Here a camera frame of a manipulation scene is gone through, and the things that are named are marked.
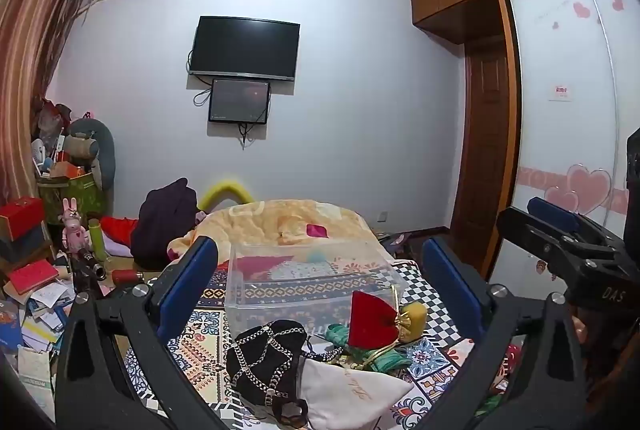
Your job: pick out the red box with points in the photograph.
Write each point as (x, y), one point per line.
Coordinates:
(20, 216)

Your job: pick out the white wardrobe door with hearts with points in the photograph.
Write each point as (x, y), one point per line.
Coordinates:
(570, 134)

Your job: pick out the wall-mounted black television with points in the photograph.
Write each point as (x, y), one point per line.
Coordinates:
(245, 47)

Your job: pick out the black scope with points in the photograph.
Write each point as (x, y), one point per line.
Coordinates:
(87, 262)

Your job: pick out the clear plastic storage box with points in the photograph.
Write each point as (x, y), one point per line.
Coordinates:
(310, 295)

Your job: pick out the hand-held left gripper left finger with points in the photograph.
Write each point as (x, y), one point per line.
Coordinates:
(189, 286)

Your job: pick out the green cardboard box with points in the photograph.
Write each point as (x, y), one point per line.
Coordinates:
(75, 197)

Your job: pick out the brown wooden door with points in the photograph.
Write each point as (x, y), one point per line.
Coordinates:
(482, 149)

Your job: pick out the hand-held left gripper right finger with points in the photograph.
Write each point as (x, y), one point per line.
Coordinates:
(452, 292)

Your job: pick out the pink bunny toy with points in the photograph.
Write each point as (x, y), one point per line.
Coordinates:
(74, 230)

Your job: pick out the red cloth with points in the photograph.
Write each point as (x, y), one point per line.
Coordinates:
(120, 230)

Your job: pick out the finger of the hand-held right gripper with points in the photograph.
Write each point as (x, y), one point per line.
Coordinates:
(554, 213)
(540, 237)

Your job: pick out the red cylinder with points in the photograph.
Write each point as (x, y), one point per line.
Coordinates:
(126, 276)

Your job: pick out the green bottle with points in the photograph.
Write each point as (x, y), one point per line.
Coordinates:
(97, 242)

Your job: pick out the patterned bed sheet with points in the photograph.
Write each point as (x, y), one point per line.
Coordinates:
(200, 355)

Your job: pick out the dark purple garment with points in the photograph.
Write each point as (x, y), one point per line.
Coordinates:
(162, 225)

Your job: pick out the white cloth pouch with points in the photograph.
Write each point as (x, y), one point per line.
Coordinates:
(350, 392)

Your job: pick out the yellow foam tube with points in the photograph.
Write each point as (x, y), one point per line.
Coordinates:
(220, 191)

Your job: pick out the striped brown curtain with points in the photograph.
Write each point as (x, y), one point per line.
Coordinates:
(30, 59)

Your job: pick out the small wall-mounted monitor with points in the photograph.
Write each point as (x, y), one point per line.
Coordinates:
(240, 100)

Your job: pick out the red book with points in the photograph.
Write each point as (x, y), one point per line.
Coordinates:
(32, 276)

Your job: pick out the wall socket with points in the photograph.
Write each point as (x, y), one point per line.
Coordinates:
(382, 216)

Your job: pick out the yellow fleece blanket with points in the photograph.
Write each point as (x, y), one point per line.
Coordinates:
(270, 222)

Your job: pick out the grey plush toy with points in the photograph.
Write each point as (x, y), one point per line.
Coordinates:
(97, 149)

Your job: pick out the red label sticker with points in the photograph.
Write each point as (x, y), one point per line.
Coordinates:
(561, 92)

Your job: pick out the pile of papers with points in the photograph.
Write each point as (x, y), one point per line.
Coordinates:
(35, 330)

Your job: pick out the red and gold pouch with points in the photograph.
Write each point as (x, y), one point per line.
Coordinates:
(372, 322)

